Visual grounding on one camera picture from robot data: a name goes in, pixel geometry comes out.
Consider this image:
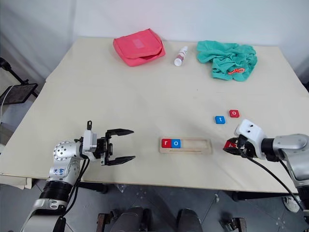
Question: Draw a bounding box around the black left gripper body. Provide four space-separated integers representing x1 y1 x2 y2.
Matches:
95 135 114 167

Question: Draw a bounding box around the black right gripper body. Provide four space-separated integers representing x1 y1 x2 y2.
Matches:
237 134 258 160

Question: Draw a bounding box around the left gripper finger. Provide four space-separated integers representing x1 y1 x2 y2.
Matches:
101 155 137 167
106 128 135 139

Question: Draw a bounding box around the wooden letter tray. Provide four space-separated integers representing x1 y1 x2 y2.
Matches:
158 137 214 155

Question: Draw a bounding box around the white shoe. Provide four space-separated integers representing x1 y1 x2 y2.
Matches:
281 195 302 214

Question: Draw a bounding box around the green crumpled cloth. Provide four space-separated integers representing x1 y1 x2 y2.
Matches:
196 40 258 82

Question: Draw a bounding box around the pink zip pouch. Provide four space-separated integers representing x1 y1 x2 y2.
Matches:
112 28 167 68

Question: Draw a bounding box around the small white bottle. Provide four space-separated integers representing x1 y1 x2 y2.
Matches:
173 46 189 67

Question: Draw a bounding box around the black metal stand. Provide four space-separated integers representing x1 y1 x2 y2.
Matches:
0 57 40 106

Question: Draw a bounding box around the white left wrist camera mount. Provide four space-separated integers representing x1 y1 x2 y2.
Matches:
80 120 99 161

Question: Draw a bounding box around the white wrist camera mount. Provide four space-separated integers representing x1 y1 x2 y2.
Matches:
235 118 267 160
80 120 99 161

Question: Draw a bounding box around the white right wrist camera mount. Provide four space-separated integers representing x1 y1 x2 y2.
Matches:
235 118 267 160

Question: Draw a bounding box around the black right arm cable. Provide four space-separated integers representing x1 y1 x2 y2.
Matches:
248 156 305 211

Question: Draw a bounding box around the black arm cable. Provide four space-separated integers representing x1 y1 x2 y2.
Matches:
53 157 90 232
248 156 305 211

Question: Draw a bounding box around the black table frame bar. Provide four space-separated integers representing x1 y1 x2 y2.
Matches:
78 182 110 194
231 190 299 202

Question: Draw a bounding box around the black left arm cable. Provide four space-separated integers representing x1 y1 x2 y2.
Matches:
53 157 90 232

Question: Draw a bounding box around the brown wooden bracket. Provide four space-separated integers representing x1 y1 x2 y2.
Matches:
218 217 248 232
96 212 114 232

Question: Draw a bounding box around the thin white cable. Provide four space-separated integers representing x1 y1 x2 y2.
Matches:
0 85 13 123

